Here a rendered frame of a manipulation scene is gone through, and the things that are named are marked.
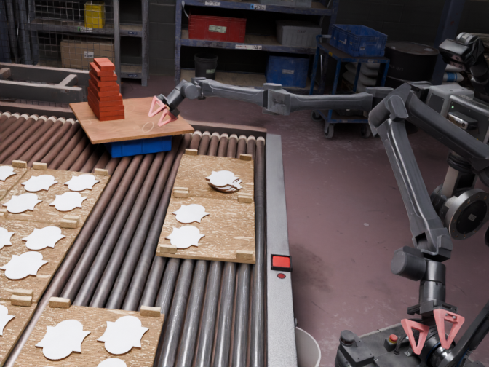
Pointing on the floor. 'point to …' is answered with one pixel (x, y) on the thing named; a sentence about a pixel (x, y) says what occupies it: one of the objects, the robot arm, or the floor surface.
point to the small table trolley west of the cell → (331, 116)
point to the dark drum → (407, 67)
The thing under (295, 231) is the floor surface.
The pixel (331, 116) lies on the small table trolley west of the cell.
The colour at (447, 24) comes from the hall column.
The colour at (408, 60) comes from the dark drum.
